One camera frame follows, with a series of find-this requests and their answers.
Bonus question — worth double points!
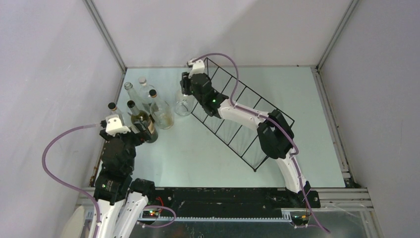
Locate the clear bottle brown cork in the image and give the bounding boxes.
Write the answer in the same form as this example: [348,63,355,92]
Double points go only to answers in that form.
[108,102,123,120]

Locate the clear bottle cork stopper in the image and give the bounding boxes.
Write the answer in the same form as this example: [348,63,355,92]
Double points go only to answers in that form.
[149,89,174,130]

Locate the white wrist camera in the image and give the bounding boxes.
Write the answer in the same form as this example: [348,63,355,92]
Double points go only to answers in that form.
[187,58,206,78]
[100,114,131,137]

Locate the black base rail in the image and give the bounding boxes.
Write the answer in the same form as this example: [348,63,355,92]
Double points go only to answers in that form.
[75,178,375,231]

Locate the black wire wine rack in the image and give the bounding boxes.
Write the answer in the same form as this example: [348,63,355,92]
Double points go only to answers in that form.
[192,58,295,171]

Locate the short clear bottle white cap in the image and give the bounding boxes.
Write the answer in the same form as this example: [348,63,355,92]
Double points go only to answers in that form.
[138,76,156,106]

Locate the tall clear champagne label bottle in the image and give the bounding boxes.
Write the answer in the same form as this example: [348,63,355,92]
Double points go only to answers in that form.
[124,82,145,111]

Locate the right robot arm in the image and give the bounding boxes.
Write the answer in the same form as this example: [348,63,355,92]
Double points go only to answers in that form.
[180,72,312,210]

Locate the clear bottle white frosted label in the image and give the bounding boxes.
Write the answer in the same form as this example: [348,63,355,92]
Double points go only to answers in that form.
[174,90,195,116]

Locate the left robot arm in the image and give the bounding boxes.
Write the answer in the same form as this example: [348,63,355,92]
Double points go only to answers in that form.
[89,118,157,238]

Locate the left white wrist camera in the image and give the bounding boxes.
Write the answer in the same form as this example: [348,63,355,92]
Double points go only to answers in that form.
[100,114,131,137]

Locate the dark green wine bottle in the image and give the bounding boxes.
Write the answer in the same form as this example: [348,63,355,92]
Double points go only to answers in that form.
[127,100,158,143]

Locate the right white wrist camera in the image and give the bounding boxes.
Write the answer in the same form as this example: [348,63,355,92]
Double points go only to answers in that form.
[187,58,206,78]

